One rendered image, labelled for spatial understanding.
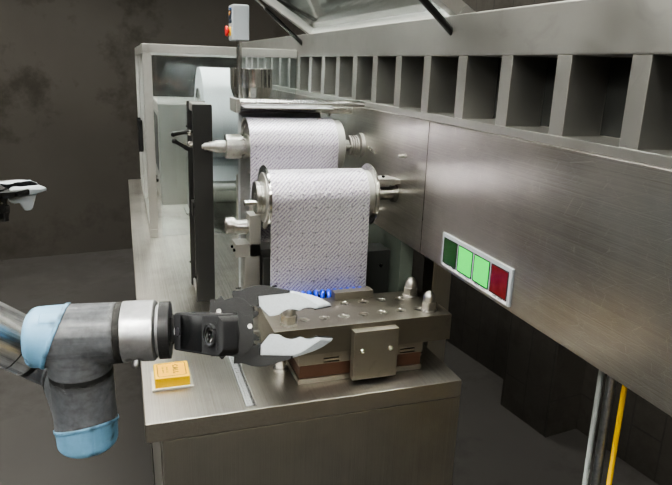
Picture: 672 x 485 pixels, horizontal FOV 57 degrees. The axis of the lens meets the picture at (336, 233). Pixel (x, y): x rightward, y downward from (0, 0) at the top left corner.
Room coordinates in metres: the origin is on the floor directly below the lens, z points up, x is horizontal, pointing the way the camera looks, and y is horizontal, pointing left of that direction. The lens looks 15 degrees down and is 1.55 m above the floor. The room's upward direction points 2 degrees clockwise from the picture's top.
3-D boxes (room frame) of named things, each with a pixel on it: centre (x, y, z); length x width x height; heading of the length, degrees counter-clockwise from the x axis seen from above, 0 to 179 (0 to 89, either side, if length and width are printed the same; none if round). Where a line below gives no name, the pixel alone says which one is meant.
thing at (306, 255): (1.38, 0.04, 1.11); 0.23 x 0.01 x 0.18; 109
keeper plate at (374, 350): (1.20, -0.09, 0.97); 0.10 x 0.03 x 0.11; 109
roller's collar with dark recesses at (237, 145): (1.63, 0.27, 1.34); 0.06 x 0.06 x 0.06; 19
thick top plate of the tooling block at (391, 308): (1.28, -0.05, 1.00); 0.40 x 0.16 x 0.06; 109
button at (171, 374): (1.17, 0.33, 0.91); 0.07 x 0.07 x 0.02; 19
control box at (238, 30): (1.93, 0.32, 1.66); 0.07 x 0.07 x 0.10; 19
